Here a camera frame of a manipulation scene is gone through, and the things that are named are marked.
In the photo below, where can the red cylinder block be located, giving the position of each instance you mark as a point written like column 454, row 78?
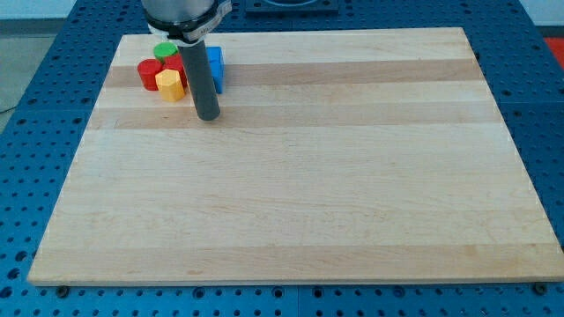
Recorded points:
column 147, row 71

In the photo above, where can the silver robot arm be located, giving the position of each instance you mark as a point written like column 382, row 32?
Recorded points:
column 185, row 23

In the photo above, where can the large wooden board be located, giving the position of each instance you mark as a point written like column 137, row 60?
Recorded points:
column 340, row 157

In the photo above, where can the green round block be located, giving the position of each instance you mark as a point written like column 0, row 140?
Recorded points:
column 163, row 50

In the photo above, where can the blue block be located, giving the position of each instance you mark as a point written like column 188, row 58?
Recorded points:
column 217, row 65

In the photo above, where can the red block behind rod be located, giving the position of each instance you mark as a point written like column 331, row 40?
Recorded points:
column 174, row 62

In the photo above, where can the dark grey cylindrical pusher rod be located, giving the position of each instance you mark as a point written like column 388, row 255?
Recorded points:
column 199, row 75

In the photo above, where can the yellow hexagonal block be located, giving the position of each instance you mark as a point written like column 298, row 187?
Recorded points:
column 170, row 85

